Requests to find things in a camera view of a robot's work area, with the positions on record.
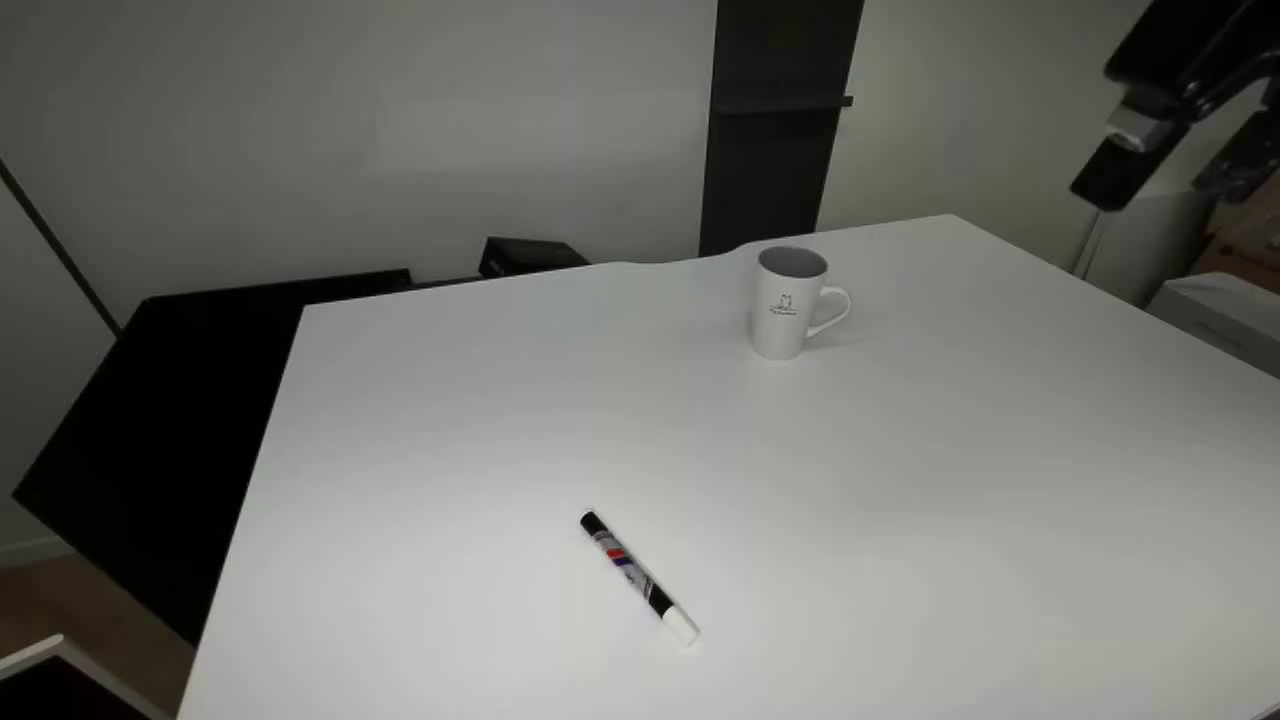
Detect black marker pen white cap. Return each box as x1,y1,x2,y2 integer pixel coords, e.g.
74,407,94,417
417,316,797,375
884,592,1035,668
576,510,703,654

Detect white mug with logo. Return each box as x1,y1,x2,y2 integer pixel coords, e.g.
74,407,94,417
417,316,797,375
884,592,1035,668
744,240,857,365

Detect small black box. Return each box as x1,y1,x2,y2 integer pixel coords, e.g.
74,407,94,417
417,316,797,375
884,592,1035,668
476,235,592,283

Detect white rounded bin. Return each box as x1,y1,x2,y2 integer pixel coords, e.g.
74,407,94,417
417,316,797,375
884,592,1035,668
1080,180,1215,310

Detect white flat box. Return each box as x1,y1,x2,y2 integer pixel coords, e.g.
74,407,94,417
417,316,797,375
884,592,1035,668
1146,270,1280,381

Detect brown cardboard box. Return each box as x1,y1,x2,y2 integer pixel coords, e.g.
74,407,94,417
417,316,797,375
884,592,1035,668
1192,168,1280,288

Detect thin black wall strip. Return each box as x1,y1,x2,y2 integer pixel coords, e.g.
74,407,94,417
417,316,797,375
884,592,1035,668
0,155,126,340

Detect white frame bar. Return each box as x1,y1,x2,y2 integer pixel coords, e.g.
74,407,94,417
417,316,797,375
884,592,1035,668
0,631,174,720

